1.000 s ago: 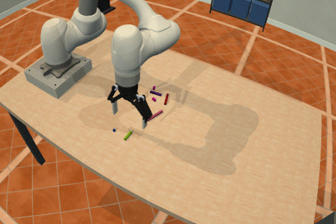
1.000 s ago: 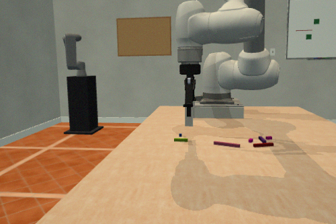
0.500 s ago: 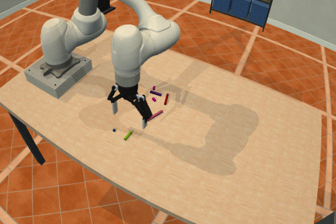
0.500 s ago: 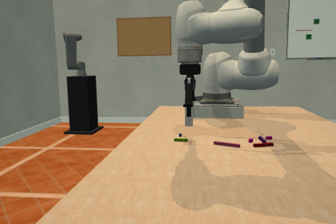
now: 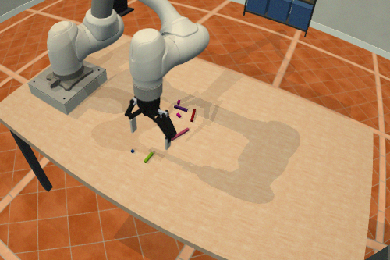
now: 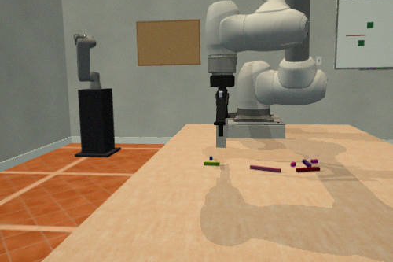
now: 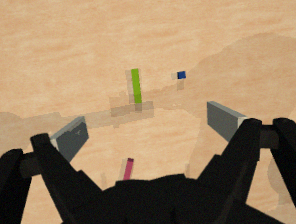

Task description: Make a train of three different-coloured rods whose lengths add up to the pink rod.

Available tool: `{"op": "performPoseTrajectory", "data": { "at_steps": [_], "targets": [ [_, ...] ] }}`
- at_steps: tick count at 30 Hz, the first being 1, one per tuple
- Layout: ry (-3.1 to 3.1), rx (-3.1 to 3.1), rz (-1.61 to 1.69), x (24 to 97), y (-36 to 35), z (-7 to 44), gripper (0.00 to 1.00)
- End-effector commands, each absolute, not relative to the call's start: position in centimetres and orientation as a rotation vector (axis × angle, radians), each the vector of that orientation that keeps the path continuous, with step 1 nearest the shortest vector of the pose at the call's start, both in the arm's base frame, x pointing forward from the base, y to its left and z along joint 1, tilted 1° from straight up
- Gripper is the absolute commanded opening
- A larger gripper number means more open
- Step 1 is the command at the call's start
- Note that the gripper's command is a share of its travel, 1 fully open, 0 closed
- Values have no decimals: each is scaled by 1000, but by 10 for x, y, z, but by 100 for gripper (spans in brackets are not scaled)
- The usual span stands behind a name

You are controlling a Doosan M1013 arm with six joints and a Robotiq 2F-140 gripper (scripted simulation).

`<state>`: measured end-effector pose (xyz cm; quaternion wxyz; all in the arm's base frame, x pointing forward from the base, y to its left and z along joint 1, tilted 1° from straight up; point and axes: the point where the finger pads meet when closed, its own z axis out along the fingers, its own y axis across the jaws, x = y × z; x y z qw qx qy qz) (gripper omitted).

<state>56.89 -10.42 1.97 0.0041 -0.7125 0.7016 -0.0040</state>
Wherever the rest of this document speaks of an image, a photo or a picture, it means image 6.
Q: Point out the purple rod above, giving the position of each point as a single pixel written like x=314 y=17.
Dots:
x=306 y=163

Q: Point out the red rod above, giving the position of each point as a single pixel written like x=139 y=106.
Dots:
x=310 y=169

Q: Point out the pink rod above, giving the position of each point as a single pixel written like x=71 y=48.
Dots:
x=268 y=169

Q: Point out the lime green rod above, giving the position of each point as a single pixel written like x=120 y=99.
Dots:
x=211 y=163

